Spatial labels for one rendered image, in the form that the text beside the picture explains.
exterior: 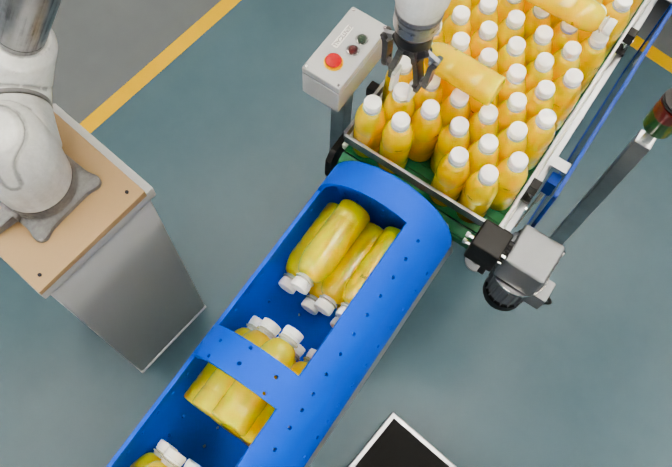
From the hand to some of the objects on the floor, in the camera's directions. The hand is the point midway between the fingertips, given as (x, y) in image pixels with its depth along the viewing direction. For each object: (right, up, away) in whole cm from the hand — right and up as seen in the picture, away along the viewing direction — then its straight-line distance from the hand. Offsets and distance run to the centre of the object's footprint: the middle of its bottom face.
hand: (403, 83), depth 159 cm
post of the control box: (-15, -32, +108) cm, 114 cm away
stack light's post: (+48, -53, +102) cm, 125 cm away
